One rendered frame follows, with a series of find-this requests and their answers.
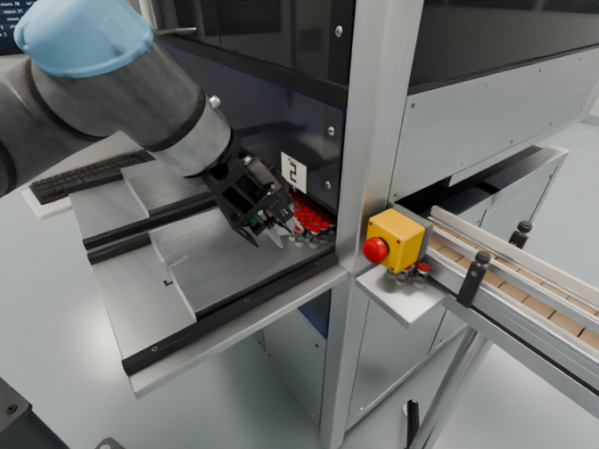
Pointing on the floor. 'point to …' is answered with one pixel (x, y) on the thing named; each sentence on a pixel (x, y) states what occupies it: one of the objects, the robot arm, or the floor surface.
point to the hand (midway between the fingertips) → (284, 224)
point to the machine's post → (365, 182)
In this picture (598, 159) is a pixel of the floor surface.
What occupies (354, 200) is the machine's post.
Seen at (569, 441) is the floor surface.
